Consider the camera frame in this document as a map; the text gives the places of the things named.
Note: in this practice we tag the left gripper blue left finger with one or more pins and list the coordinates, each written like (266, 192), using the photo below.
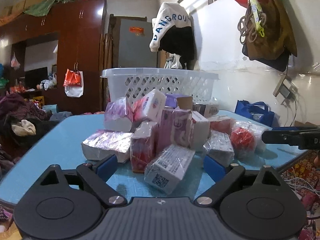
(106, 167)

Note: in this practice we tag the purple cardboard box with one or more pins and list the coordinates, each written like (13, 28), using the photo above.
(174, 128)

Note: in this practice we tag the dark red wooden wardrobe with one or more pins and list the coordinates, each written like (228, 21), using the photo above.
(79, 28)

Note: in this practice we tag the red item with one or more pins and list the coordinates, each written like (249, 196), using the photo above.
(246, 139)

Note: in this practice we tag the blue shopping bag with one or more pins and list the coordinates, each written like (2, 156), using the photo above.
(258, 111)

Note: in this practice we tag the grey metal door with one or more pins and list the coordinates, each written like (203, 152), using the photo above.
(134, 39)

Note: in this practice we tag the red wrapped box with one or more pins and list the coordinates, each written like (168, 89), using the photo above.
(143, 144)

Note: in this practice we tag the red and white plastic bag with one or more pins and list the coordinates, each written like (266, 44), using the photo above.
(74, 83)

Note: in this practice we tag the barcode box in plastic wrap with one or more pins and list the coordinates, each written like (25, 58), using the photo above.
(169, 168)

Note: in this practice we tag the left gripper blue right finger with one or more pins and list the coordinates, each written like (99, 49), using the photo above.
(216, 171)

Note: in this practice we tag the black television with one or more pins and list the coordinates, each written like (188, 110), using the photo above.
(35, 77)

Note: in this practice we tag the green cloth on wardrobe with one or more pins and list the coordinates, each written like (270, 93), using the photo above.
(44, 7)

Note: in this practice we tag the white plastic laundry basket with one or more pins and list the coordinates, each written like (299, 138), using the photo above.
(134, 83)

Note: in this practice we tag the pile of dark clothes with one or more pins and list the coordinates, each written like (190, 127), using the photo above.
(22, 126)

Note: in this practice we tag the white hoodie with blue letters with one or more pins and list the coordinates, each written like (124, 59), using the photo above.
(170, 14)

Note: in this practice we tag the pink white tissue pack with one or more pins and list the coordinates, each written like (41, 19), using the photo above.
(149, 107)

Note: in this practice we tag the purple white tissue pack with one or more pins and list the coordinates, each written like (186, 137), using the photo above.
(118, 115)

